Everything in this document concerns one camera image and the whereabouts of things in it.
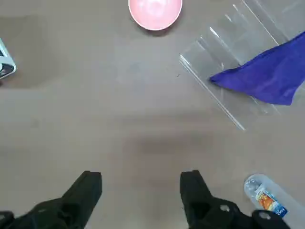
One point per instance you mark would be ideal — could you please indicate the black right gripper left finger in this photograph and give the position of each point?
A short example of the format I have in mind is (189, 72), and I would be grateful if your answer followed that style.
(78, 195)

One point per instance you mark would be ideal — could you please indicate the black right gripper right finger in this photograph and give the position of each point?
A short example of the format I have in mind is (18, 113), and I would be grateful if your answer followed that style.
(197, 198)

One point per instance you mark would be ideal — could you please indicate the purple towel with loop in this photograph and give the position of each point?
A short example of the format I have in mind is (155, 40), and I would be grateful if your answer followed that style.
(267, 76)

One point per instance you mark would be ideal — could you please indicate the clear acrylic stepped rack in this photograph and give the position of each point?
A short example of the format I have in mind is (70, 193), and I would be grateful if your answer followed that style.
(228, 52)

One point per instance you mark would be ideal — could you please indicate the clear plastic bottle blue cap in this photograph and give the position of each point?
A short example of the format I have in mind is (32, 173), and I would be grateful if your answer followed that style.
(264, 193)

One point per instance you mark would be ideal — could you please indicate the pink bowl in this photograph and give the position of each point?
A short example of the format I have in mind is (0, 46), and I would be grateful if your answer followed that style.
(155, 12)

